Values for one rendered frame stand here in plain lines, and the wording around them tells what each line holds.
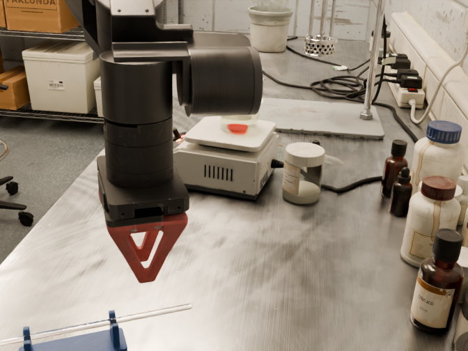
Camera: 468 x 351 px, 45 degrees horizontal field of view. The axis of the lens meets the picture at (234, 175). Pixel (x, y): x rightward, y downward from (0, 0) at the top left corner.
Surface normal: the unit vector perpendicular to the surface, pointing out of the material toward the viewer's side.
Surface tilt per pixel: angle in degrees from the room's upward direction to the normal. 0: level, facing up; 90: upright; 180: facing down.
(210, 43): 29
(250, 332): 0
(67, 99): 92
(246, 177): 90
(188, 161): 90
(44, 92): 92
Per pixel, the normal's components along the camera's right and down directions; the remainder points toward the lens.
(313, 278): 0.04, -0.91
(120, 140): -0.33, 0.38
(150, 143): 0.43, 0.39
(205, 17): -0.12, 0.41
